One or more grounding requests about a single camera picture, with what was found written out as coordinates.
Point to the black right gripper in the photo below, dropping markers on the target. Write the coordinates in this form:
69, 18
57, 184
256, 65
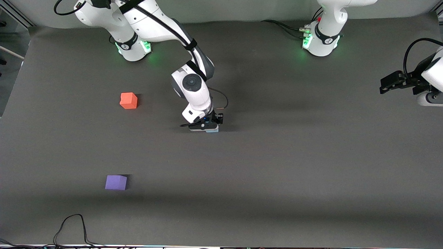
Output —
217, 119

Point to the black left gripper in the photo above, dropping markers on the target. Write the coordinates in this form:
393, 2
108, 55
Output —
416, 79

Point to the light blue foam block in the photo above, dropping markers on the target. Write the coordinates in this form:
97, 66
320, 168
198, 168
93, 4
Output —
213, 130

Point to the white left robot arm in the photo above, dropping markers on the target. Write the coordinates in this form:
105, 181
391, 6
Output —
322, 43

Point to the orange foam block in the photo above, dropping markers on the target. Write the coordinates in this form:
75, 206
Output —
128, 101

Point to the purple foam block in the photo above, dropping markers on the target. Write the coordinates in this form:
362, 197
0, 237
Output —
116, 182

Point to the dark grey table mat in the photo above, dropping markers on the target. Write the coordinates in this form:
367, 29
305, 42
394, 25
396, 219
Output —
277, 166

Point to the thin tan rod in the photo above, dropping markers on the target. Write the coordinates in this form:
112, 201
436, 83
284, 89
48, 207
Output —
12, 52

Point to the aluminium frame rail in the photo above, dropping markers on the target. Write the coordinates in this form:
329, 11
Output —
19, 17

